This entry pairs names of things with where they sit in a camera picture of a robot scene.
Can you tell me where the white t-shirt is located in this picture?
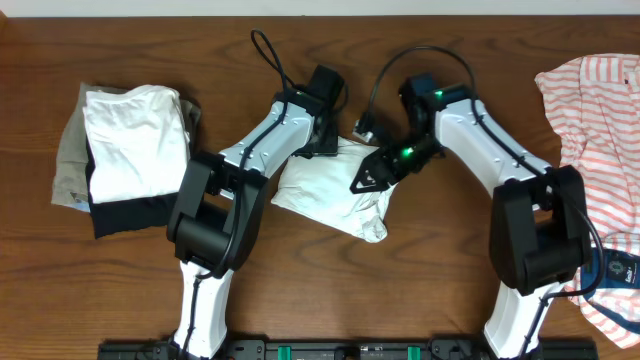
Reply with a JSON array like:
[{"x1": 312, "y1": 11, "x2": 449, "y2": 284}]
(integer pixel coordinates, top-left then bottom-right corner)
[{"x1": 271, "y1": 137, "x2": 394, "y2": 243}]

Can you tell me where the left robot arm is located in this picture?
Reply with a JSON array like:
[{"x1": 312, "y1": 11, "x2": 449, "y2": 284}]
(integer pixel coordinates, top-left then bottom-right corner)
[{"x1": 167, "y1": 90, "x2": 339, "y2": 359}]

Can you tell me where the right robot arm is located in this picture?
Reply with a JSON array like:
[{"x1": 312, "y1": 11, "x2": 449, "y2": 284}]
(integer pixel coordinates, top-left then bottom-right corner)
[{"x1": 350, "y1": 81, "x2": 598, "y2": 359}]

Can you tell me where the folded white shirt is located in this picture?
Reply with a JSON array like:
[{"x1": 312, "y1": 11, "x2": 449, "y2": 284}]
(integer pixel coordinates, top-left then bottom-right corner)
[{"x1": 83, "y1": 85, "x2": 190, "y2": 204}]

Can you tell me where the red white striped shirt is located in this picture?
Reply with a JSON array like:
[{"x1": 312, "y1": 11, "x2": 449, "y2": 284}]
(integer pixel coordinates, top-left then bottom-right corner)
[{"x1": 535, "y1": 53, "x2": 639, "y2": 349}]

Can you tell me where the folded black garment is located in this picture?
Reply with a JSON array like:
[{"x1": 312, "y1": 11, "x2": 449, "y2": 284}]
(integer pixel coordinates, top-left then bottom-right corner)
[{"x1": 85, "y1": 142, "x2": 178, "y2": 239}]

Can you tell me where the light blue folded garment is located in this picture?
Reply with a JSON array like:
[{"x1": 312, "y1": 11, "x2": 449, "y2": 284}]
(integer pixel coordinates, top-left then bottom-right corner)
[{"x1": 68, "y1": 201, "x2": 90, "y2": 213}]

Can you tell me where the folded olive garment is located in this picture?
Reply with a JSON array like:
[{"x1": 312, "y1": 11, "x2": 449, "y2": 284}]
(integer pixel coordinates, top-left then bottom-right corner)
[{"x1": 50, "y1": 82, "x2": 203, "y2": 210}]

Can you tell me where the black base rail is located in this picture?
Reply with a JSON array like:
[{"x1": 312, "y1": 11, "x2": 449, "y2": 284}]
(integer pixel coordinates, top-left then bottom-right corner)
[{"x1": 97, "y1": 327, "x2": 599, "y2": 360}]

